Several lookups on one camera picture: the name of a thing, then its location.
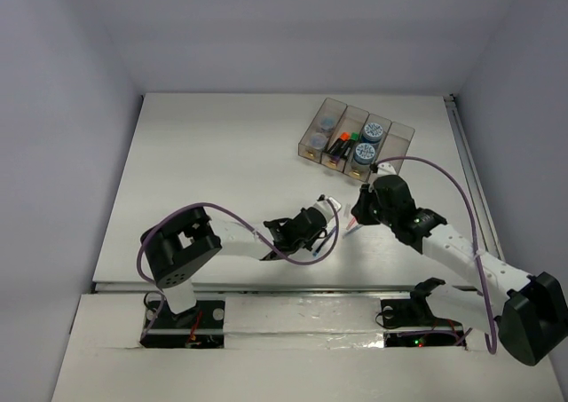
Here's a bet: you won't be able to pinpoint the white foam board front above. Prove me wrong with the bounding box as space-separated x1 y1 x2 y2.
53 294 563 401

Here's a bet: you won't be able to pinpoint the aluminium rail right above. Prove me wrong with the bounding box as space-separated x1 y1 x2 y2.
444 95 506 263

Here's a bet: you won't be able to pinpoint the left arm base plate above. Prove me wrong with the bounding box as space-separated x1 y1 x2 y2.
139 292 225 349

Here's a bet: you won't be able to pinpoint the clear jar purple clips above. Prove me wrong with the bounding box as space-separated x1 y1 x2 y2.
309 131 329 151

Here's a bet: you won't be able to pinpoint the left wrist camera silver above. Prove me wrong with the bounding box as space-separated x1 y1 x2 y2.
313 194 342 222

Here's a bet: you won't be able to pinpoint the clear blue pen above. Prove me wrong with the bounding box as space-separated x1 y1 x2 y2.
343 225 363 239

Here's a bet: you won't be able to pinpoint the clear jar blue clips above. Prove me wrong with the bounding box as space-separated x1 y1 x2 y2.
319 115 338 134

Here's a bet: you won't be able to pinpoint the blue white tub front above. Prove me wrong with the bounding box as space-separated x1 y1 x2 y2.
351 143 376 169

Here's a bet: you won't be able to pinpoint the clear four-compartment organizer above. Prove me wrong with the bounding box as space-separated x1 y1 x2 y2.
297 98 415 183

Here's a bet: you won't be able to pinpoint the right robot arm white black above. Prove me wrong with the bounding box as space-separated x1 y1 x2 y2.
351 175 567 366

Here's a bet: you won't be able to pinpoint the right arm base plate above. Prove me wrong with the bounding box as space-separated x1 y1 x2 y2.
375 278 449 330

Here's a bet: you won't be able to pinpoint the orange cap highlighter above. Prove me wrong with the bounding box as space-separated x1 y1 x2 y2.
327 132 350 156

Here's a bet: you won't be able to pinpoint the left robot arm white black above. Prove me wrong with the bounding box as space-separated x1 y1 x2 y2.
137 196 341 328

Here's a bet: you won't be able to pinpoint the purple cap highlighter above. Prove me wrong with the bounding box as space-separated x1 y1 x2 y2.
329 139 350 163

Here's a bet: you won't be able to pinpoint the blue pen middle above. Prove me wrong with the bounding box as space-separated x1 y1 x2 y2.
312 226 337 257

